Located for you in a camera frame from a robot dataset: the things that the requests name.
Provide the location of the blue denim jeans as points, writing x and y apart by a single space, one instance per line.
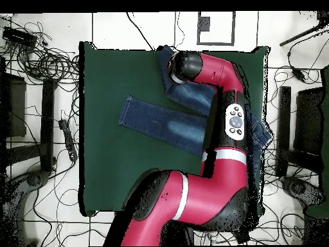
154 118

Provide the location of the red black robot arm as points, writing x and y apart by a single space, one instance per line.
210 195

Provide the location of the dark green table cloth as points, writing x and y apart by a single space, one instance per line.
115 167

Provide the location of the black power strip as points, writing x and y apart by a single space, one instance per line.
69 139

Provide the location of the small dark grey box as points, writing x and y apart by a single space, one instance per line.
203 23

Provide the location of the black oblong box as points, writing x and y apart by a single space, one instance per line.
241 236

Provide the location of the black chair base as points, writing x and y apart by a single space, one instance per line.
298 187
33 180

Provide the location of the black power adapter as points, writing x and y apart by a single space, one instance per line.
298 74

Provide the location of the green cloth sheet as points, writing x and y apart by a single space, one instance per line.
325 128

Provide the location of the black tripod leg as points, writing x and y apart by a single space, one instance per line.
300 34

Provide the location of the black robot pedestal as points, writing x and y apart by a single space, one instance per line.
177 234

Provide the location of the grey square frame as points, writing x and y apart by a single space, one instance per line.
233 28

